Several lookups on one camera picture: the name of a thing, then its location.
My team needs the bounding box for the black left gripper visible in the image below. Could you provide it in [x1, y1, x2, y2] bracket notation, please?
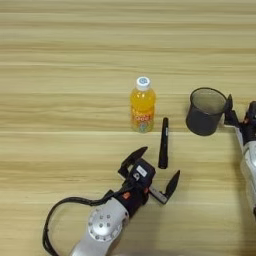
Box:
[102, 146, 181, 219]

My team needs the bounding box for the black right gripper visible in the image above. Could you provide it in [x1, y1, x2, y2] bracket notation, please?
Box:
[222, 93, 256, 147]

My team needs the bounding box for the black mesh pen cup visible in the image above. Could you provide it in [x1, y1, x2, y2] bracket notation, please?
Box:
[185, 87, 229, 137]

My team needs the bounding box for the orange juice bottle white cap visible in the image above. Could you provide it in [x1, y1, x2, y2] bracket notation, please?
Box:
[129, 76, 157, 134]

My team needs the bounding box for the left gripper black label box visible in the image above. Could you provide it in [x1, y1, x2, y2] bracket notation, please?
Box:
[127, 157, 157, 188]

